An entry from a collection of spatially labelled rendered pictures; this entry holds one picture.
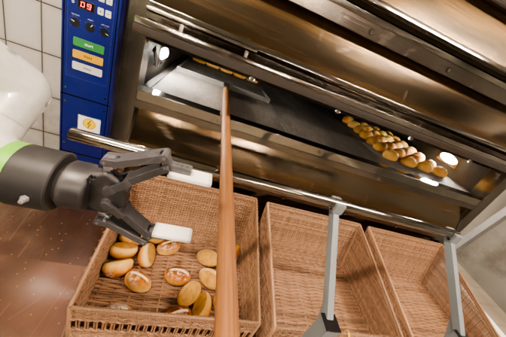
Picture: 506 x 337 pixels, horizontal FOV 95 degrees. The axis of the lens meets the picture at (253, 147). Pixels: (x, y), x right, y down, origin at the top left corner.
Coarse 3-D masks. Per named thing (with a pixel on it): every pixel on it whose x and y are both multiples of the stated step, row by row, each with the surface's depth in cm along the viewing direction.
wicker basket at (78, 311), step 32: (192, 192) 102; (256, 224) 99; (96, 256) 70; (160, 256) 96; (192, 256) 101; (256, 256) 90; (128, 288) 82; (160, 288) 85; (256, 288) 82; (96, 320) 64; (128, 320) 66; (160, 320) 68; (192, 320) 69; (256, 320) 74
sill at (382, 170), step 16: (144, 96) 85; (160, 96) 86; (176, 96) 92; (192, 112) 90; (208, 112) 90; (240, 128) 95; (256, 128) 95; (272, 128) 102; (288, 144) 100; (304, 144) 101; (320, 144) 107; (336, 160) 106; (352, 160) 107; (368, 160) 113; (384, 176) 113; (400, 176) 114; (416, 176) 121; (448, 192) 122; (464, 192) 129
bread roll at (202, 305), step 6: (204, 294) 84; (198, 300) 83; (204, 300) 82; (210, 300) 82; (198, 306) 81; (204, 306) 80; (210, 306) 81; (192, 312) 80; (198, 312) 78; (204, 312) 78
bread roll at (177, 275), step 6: (168, 270) 88; (174, 270) 88; (180, 270) 88; (186, 270) 89; (168, 276) 87; (174, 276) 86; (180, 276) 87; (186, 276) 88; (174, 282) 86; (180, 282) 87; (186, 282) 88
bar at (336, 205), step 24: (96, 144) 53; (120, 144) 54; (192, 168) 58; (216, 168) 60; (288, 192) 64; (312, 192) 67; (336, 216) 69; (384, 216) 72; (336, 240) 66; (456, 240) 80; (336, 264) 64; (456, 264) 78; (456, 288) 75; (456, 312) 73; (312, 336) 61; (456, 336) 71
